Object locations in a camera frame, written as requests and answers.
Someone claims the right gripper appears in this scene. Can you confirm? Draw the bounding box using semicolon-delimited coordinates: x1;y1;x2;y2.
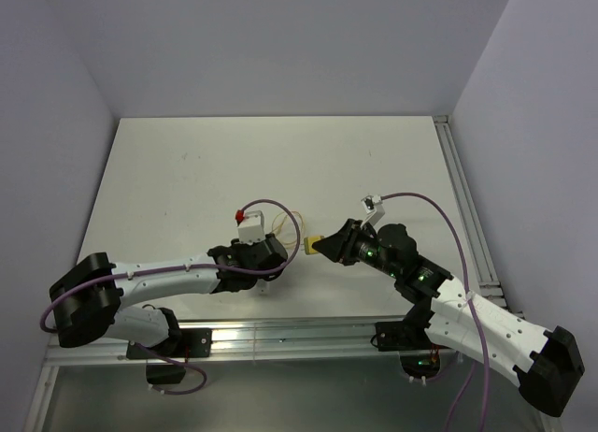
313;218;400;279

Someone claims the small yellow plug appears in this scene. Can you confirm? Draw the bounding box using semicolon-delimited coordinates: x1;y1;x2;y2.
303;236;324;255

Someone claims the yellow USB cable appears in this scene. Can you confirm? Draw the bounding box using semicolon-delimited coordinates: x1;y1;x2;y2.
271;209;306;249

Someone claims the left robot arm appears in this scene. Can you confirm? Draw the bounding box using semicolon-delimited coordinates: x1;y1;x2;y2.
49;234;292;356

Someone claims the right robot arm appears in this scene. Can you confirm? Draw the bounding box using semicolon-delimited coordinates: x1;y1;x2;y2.
313;219;585;417

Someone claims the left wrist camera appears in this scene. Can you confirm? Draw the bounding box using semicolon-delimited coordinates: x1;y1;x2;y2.
235;209;265;245

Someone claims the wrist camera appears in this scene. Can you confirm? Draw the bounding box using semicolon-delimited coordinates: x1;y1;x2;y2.
361;194;385;230
235;209;265;245

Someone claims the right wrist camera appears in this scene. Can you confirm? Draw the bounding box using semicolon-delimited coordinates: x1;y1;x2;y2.
361;194;385;230

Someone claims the aluminium front rail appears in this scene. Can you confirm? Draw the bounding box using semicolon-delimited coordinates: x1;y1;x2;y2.
42;316;401;367

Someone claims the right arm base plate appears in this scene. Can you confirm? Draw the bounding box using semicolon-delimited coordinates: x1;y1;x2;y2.
370;321;433;352

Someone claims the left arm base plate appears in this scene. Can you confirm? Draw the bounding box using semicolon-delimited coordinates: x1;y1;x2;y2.
126;328;212;360

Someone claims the aluminium side rail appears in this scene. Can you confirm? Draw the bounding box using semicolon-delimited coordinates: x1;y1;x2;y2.
433;116;508;310

